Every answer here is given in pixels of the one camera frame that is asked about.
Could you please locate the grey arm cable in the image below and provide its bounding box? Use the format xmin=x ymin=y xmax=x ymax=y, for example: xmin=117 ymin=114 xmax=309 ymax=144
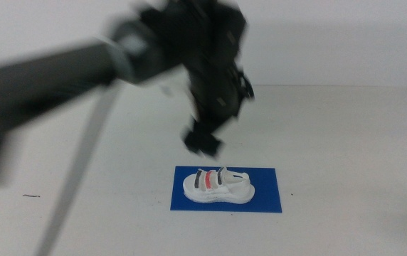
xmin=34 ymin=83 xmax=122 ymax=256

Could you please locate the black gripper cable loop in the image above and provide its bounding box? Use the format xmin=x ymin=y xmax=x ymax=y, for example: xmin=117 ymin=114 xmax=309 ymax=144
xmin=238 ymin=69 xmax=256 ymax=101

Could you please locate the white strappy sandal shoe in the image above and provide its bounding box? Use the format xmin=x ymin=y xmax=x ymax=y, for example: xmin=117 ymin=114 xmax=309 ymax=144
xmin=182 ymin=166 xmax=256 ymax=205

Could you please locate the blue rectangular mat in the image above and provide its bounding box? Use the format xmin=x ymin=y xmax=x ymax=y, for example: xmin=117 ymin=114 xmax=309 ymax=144
xmin=169 ymin=165 xmax=283 ymax=214

